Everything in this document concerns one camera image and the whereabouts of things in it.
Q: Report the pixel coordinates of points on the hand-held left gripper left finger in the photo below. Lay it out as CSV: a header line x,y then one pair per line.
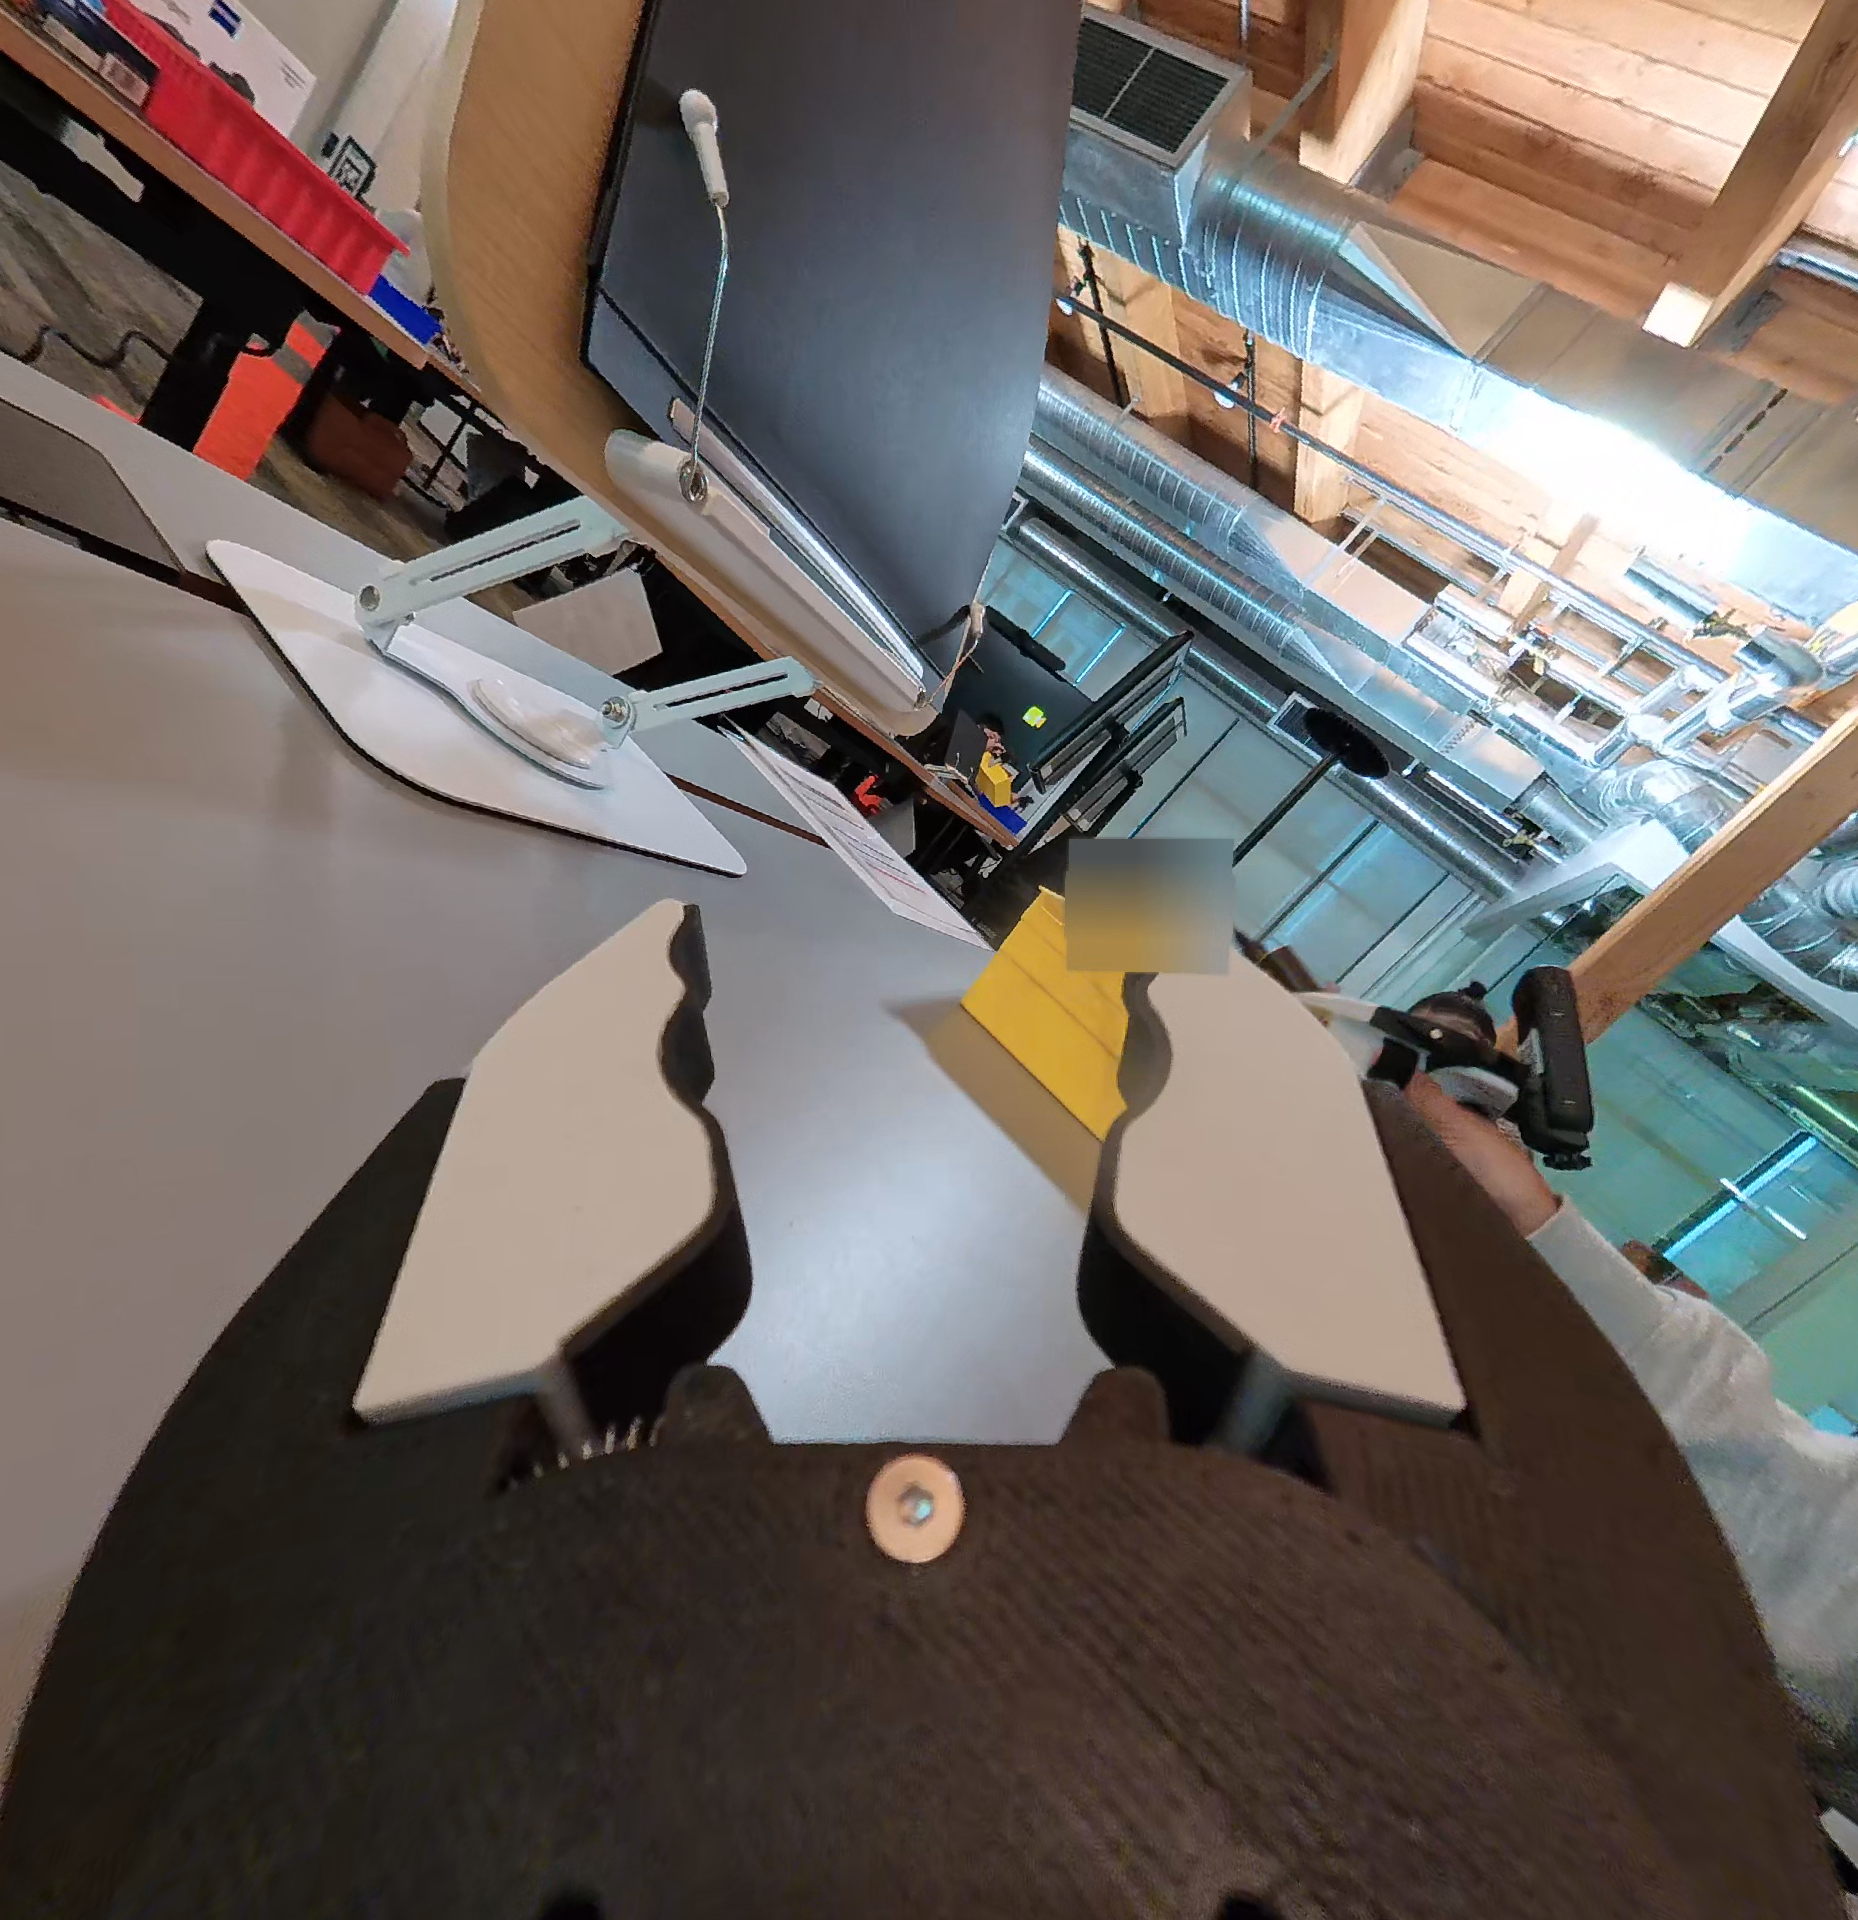
x,y
555,1185

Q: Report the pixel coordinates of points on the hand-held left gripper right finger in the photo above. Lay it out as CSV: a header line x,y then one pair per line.
x,y
1273,1202

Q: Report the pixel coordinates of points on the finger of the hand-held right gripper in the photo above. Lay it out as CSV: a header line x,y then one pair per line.
x,y
1342,1015
1454,1088

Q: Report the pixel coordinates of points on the yellow plastic bin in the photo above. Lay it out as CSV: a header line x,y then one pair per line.
x,y
1051,1022

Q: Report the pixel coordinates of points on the person's right hand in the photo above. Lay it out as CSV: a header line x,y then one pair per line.
x,y
1483,1157

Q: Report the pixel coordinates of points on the black disc on rod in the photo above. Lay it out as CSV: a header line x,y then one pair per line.
x,y
1342,748

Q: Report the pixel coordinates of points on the wooden ceiling beam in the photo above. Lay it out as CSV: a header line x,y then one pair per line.
x,y
1739,855

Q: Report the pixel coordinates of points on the small yellow bin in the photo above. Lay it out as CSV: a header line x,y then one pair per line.
x,y
994,779

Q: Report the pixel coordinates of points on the white metal stand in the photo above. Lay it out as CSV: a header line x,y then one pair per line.
x,y
419,707

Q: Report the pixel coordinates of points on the white hanging paper sheet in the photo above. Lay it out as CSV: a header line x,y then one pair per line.
x,y
592,631

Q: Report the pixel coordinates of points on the orange traffic cone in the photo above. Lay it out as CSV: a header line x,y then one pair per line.
x,y
254,405

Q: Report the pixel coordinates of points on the black panel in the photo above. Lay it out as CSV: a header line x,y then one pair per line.
x,y
870,300

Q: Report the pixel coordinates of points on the wooden board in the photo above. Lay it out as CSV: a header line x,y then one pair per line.
x,y
526,300

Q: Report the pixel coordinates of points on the red plastic bin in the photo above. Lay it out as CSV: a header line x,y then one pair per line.
x,y
271,181

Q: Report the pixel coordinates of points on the white printed box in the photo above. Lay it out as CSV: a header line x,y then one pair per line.
x,y
238,62

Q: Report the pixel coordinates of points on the cluster of silver duct pipes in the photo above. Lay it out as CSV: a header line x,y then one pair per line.
x,y
1289,242

